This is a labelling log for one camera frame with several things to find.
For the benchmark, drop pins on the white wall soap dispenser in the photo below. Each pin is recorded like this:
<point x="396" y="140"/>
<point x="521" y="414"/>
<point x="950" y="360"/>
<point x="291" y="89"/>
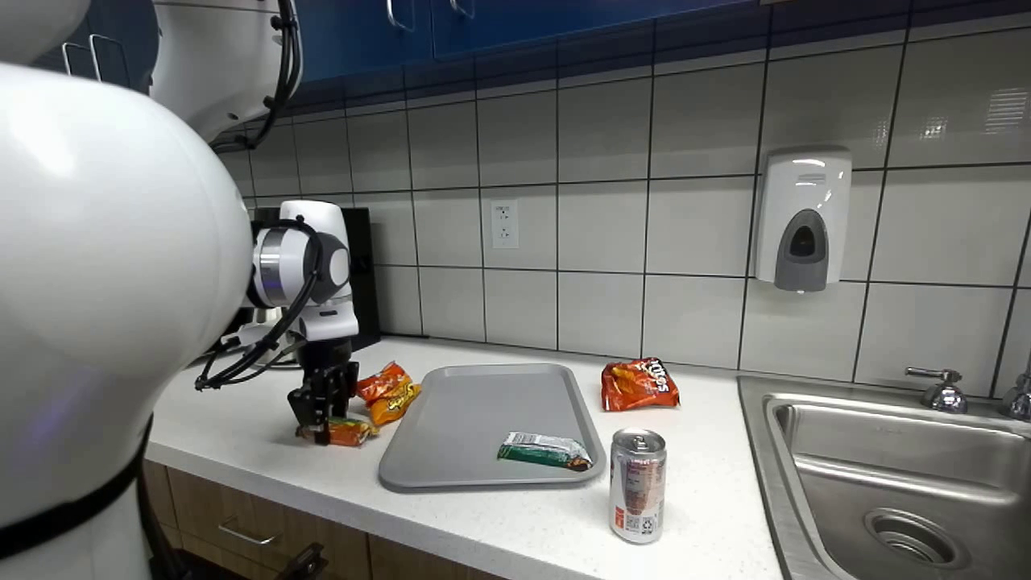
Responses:
<point x="804" y="213"/>

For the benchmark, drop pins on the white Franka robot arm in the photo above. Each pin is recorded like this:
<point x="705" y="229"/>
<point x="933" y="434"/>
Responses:
<point x="106" y="268"/>

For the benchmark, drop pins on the orange candy bar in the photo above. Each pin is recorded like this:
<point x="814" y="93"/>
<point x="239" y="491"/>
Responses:
<point x="349" y="434"/>

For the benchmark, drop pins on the gray plastic tray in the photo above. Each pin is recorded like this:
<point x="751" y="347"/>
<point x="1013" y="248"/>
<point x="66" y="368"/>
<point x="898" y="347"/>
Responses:
<point x="483" y="419"/>

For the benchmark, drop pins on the crumpled orange snack bag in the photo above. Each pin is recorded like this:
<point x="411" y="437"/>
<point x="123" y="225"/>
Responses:
<point x="386" y="392"/>

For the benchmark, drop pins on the white wall outlet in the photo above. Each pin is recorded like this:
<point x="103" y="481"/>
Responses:
<point x="504" y="223"/>

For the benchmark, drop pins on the stainless steel sink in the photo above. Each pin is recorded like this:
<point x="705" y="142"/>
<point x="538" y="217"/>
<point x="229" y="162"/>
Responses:
<point x="891" y="470"/>

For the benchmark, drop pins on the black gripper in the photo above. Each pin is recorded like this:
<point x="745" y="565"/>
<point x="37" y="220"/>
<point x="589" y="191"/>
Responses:
<point x="325" y="373"/>

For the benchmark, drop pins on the blue wall cabinet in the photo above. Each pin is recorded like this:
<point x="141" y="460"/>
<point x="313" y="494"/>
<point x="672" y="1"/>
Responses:
<point x="601" y="27"/>

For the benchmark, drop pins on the silver red soda can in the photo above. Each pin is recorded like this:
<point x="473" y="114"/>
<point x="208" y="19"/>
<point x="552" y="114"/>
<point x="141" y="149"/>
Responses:
<point x="636" y="486"/>

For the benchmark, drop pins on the wooden base cabinet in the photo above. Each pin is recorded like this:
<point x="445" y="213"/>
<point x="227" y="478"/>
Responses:
<point x="278" y="533"/>

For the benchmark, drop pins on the flat orange chip bag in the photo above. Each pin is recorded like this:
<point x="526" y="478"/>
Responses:
<point x="639" y="384"/>

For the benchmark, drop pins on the green candy bar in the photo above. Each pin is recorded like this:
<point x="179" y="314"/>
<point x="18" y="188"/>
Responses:
<point x="543" y="451"/>

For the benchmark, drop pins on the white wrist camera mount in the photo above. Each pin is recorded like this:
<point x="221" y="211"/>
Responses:
<point x="330" y="322"/>

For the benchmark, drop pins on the chrome sink faucet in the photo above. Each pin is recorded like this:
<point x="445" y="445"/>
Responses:
<point x="944" y="392"/>

